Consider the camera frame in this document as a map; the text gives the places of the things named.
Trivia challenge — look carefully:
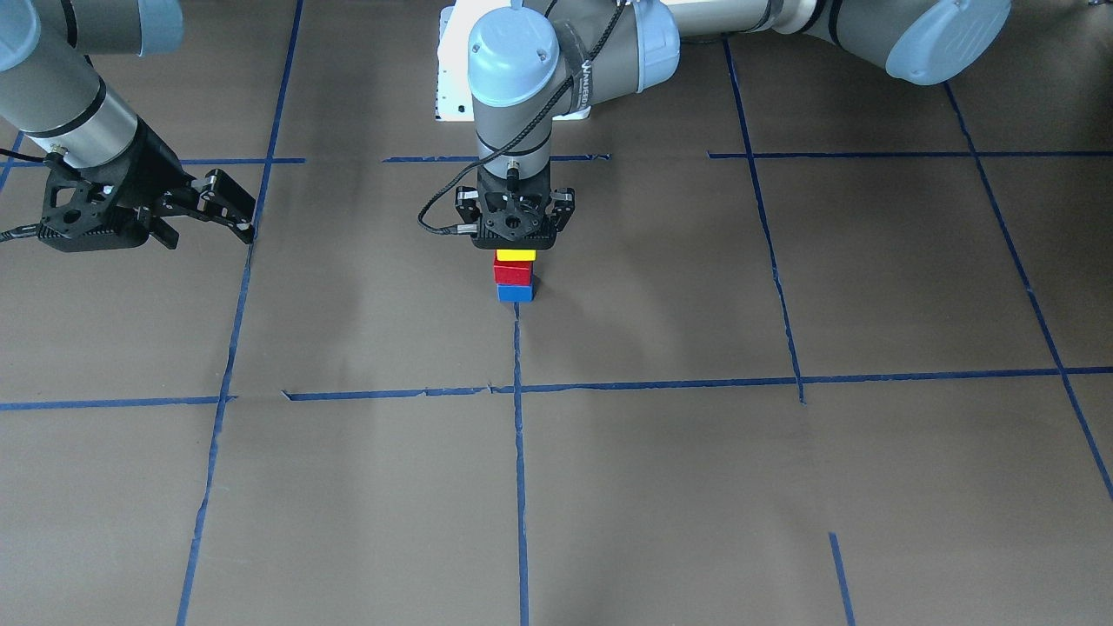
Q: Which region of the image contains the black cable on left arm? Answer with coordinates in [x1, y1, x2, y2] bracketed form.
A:
[417, 0, 636, 237]

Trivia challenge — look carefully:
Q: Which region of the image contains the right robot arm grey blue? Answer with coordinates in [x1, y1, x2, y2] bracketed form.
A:
[1, 1, 256, 253]

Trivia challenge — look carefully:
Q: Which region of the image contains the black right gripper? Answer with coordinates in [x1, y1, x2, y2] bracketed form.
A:
[37, 120, 256, 253]

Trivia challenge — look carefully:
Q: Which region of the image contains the yellow cube block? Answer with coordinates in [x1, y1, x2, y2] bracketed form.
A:
[496, 250, 536, 263]

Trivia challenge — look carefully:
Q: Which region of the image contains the red cube block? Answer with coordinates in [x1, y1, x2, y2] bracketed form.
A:
[492, 258, 533, 286]

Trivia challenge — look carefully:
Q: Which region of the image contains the blue cube block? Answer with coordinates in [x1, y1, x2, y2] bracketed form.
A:
[496, 276, 536, 303]

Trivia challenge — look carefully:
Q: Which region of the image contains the white pedestal column base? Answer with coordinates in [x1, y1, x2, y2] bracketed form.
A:
[435, 1, 560, 123]

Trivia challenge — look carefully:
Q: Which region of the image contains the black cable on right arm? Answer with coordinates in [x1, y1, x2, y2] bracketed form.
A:
[0, 148, 53, 244]

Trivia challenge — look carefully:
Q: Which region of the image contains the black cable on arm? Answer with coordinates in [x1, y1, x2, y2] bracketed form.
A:
[417, 0, 636, 237]
[0, 148, 53, 244]

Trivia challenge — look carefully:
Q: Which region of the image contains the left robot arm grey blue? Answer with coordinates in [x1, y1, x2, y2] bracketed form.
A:
[434, 1, 1012, 250]

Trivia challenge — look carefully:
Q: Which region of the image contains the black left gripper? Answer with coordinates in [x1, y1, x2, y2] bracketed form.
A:
[456, 165, 577, 250]

